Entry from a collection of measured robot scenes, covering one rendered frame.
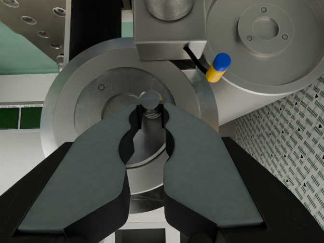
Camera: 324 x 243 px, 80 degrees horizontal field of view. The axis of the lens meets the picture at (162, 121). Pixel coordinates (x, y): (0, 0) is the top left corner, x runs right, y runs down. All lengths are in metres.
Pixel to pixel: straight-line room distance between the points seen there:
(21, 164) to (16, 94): 3.11
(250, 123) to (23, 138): 0.52
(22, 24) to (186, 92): 0.39
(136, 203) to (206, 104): 0.10
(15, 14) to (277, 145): 0.47
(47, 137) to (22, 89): 3.46
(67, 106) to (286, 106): 0.24
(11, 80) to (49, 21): 3.35
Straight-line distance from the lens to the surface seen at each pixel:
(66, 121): 0.17
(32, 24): 0.49
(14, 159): 0.61
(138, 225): 0.52
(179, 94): 0.15
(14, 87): 3.73
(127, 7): 0.54
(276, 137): 0.30
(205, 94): 0.17
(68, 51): 0.21
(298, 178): 0.27
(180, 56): 0.16
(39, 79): 3.55
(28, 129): 0.59
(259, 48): 0.19
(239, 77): 0.18
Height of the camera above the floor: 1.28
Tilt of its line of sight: 9 degrees down
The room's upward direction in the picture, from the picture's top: 178 degrees clockwise
